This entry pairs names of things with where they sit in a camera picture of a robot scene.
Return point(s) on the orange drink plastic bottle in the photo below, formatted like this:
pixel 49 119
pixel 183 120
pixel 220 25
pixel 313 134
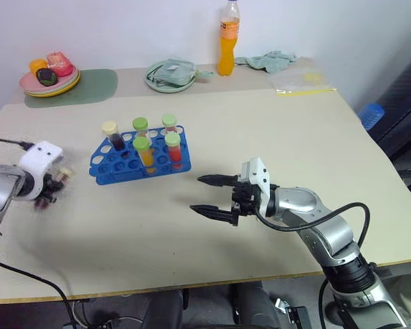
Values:
pixel 227 51

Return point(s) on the dark green toy food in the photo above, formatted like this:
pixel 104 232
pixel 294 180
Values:
pixel 46 76

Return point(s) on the blue ribbed bottle cap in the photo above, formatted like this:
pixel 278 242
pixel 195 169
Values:
pixel 371 116

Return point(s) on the orange toy food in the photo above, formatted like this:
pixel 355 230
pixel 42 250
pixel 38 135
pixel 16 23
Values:
pixel 37 65

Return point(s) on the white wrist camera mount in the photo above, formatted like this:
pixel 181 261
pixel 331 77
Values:
pixel 260 176
pixel 41 159

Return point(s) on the dark rounded shape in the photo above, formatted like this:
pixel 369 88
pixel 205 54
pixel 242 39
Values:
pixel 164 310
pixel 257 305

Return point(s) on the black woven-pattern case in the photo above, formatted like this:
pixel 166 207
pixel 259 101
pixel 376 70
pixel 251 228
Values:
pixel 405 103

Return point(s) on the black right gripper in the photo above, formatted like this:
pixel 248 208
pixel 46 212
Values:
pixel 245 198

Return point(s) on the cream-capped dark red test tube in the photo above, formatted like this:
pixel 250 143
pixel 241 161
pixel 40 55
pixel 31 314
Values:
pixel 65 172

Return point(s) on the pink red toy food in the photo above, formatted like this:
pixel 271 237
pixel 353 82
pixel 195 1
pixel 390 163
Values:
pixel 59 64

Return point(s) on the green-capped pink liquid test tube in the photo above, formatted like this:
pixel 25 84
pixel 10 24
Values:
pixel 169 123

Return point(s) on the green-capped orange liquid test tube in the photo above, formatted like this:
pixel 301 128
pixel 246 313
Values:
pixel 144 154

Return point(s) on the yellow plate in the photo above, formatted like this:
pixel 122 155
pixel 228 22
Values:
pixel 70 85

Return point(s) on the cream-capped dark liquid test tube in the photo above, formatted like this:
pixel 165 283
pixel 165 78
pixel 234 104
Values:
pixel 113 137

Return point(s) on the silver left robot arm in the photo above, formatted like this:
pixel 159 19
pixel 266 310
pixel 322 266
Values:
pixel 0 185

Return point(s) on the light green plate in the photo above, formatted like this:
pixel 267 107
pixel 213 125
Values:
pixel 37 95

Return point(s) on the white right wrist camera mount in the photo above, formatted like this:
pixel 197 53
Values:
pixel 260 176

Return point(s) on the green placemat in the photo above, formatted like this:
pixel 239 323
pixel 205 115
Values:
pixel 92 87

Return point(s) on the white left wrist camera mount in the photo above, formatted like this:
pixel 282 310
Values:
pixel 41 159

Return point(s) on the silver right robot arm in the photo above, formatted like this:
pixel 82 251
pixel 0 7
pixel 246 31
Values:
pixel 329 233

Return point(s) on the metal bracket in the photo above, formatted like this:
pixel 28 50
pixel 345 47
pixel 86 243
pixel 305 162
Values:
pixel 291 308

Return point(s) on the green-capped red liquid test tube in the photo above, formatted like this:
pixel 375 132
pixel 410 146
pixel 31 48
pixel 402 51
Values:
pixel 174 149

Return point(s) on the pale green round plate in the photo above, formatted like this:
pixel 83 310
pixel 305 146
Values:
pixel 164 87

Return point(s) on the green-capped clear test tube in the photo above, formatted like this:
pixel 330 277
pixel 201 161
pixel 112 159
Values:
pixel 141 127

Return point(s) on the clear yellow-striped zip bag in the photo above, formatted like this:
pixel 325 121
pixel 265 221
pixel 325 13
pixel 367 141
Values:
pixel 301 80

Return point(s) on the pale green fabric pouch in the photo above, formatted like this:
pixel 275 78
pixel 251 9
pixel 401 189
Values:
pixel 174 71

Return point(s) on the pink plate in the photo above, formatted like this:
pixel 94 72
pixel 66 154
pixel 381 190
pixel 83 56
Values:
pixel 29 84

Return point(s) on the blue test tube rack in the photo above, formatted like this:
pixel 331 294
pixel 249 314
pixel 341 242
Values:
pixel 123 164

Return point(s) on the pale green cloth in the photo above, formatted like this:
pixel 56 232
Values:
pixel 270 60

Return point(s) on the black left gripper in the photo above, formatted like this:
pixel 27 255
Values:
pixel 53 185

